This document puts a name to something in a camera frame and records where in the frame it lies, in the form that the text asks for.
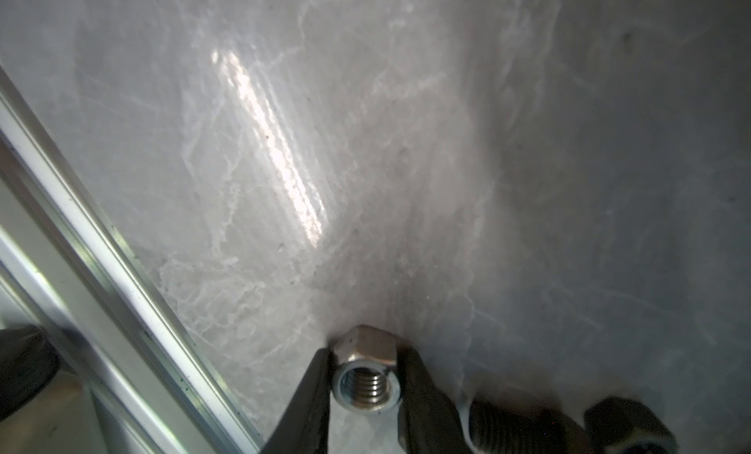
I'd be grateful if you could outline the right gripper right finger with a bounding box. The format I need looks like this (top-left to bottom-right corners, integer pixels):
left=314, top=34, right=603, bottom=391
left=397, top=346, right=471, bottom=453

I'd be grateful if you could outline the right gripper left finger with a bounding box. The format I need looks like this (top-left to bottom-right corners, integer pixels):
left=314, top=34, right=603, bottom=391
left=261, top=348, right=332, bottom=454

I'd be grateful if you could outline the silver hex nut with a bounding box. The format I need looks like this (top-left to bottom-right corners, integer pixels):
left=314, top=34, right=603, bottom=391
left=332, top=325, right=401, bottom=415

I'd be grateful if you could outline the black bolt near nut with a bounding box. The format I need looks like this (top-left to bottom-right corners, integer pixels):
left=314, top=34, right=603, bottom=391
left=465, top=400, right=595, bottom=454

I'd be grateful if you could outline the aluminium front rail frame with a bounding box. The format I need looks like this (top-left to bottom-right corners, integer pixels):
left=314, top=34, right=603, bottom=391
left=1, top=76, right=263, bottom=453

